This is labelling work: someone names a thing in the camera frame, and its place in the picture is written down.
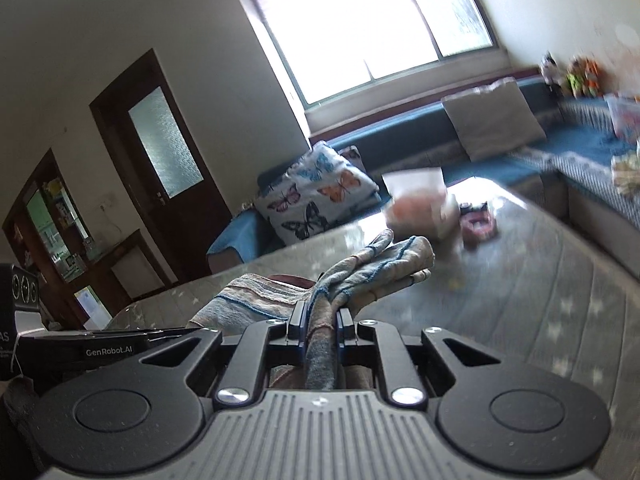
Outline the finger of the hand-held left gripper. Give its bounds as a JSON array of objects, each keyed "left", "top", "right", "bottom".
[{"left": 82, "top": 326, "right": 203, "bottom": 342}]

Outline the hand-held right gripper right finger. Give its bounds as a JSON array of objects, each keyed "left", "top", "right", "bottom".
[{"left": 336, "top": 307, "right": 504, "bottom": 407}]

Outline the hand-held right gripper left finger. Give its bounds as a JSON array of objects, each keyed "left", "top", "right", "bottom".
[{"left": 142, "top": 300, "right": 307, "bottom": 409}]

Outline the striped blue beige garment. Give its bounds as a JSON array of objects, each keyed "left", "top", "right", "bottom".
[{"left": 187, "top": 229, "right": 437, "bottom": 392}]

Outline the pale green-edged board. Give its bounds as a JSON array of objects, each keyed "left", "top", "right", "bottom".
[{"left": 74, "top": 285, "right": 114, "bottom": 330}]

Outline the white flat panel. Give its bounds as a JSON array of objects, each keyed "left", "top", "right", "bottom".
[{"left": 111, "top": 255, "right": 152, "bottom": 299}]

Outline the dark wooden sideboard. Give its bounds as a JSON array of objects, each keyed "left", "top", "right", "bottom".
[{"left": 47, "top": 230, "right": 177, "bottom": 332}]

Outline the dark wooden shelf cabinet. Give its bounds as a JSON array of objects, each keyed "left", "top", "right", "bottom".
[{"left": 2, "top": 149, "right": 94, "bottom": 322}]

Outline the dark wooden glass-panel door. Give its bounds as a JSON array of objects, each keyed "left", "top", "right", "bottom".
[{"left": 89, "top": 49, "right": 234, "bottom": 282}]

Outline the butterfly print pillow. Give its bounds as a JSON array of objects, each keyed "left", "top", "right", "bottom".
[{"left": 254, "top": 141, "right": 381, "bottom": 247}]

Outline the white tissue box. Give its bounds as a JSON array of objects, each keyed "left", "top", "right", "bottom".
[{"left": 382, "top": 166, "right": 460, "bottom": 241}]

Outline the small pink object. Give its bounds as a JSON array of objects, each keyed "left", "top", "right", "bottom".
[{"left": 460, "top": 210, "right": 499, "bottom": 252}]

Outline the blue sofa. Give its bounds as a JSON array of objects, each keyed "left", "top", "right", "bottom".
[{"left": 206, "top": 77, "right": 640, "bottom": 281}]

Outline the plain white pillow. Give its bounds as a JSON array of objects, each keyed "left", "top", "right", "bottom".
[{"left": 442, "top": 77, "right": 547, "bottom": 163}]

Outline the large window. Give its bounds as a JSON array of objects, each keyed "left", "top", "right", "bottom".
[{"left": 222, "top": 0, "right": 512, "bottom": 111}]

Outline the yellow green plush toy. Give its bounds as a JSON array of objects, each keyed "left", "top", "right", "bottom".
[{"left": 565, "top": 57, "right": 589, "bottom": 97}]

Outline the colourful printed box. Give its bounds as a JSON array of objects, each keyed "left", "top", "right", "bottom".
[{"left": 604, "top": 92, "right": 640, "bottom": 144}]

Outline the orange plush toy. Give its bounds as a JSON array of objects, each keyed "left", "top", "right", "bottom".
[{"left": 582, "top": 60, "right": 604, "bottom": 97}]

